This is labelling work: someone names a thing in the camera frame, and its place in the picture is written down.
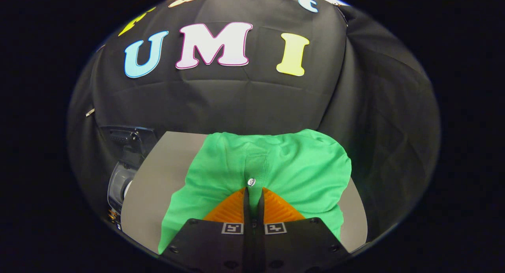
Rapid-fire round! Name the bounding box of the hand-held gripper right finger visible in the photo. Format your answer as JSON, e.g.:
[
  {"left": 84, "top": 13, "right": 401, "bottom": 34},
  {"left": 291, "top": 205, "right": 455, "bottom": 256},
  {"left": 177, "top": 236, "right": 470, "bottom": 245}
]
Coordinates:
[{"left": 252, "top": 187, "right": 352, "bottom": 273}]

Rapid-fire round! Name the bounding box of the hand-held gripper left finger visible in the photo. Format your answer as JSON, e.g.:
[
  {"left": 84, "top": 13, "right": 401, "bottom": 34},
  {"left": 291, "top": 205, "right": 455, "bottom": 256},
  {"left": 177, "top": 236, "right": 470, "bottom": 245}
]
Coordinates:
[{"left": 160, "top": 187, "right": 253, "bottom": 273}]

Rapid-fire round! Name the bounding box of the green polo shirt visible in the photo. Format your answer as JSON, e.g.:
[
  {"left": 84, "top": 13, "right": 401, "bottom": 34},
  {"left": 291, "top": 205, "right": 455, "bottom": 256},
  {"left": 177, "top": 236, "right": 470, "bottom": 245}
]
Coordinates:
[{"left": 158, "top": 129, "right": 352, "bottom": 254}]

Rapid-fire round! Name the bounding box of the dark washing machine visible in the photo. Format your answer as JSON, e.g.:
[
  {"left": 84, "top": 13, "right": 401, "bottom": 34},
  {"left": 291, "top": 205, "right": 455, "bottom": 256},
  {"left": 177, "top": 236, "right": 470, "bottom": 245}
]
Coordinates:
[{"left": 99, "top": 125, "right": 158, "bottom": 230}]

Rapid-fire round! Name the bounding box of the black backdrop cloth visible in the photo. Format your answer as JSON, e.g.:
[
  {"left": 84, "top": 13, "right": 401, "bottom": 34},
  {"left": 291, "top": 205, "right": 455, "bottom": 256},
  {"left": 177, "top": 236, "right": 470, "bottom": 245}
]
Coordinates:
[{"left": 67, "top": 0, "right": 440, "bottom": 242}]

